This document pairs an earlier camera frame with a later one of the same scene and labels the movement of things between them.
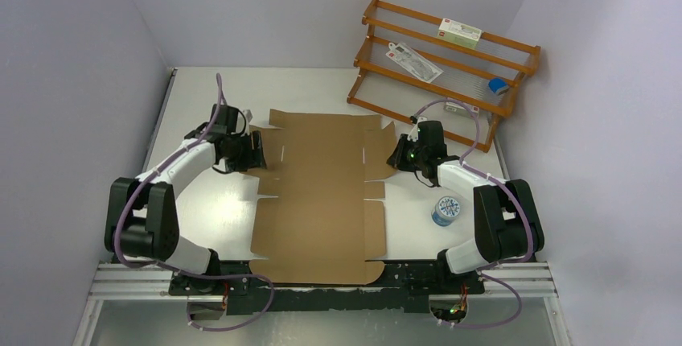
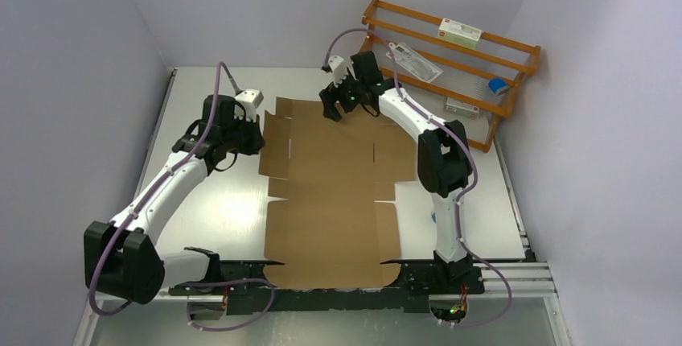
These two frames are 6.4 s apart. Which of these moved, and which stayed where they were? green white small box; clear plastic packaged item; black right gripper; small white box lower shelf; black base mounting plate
Moved: black right gripper
Stayed: black base mounting plate; small white box lower shelf; green white small box; clear plastic packaged item
